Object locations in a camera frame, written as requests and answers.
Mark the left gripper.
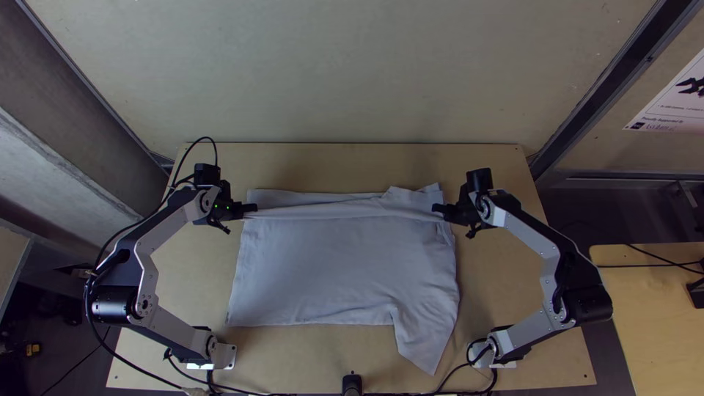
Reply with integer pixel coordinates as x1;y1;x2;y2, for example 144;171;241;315
219;186;259;225

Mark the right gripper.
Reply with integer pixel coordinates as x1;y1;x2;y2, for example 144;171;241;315
431;192;480;227

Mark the light grey t-shirt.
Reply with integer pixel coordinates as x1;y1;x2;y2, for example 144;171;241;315
225;184;461;377

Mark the pale wooden side table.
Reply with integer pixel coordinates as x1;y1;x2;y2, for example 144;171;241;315
0;225;32;321
589;241;704;396

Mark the black desk device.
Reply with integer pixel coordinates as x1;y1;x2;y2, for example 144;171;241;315
686;276;704;310

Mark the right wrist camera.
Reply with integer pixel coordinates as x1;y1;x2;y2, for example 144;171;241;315
466;167;494;194

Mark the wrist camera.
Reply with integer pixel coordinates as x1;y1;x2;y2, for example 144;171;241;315
193;162;221;187
466;167;494;194

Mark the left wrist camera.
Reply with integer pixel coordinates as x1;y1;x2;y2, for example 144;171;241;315
193;162;221;187

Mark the black cable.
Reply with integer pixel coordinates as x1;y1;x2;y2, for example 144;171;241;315
626;243;704;276
82;285;221;396
93;136;220;265
433;337;499;396
595;261;692;271

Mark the white printed wall poster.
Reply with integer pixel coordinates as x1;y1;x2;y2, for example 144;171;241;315
623;46;704;136

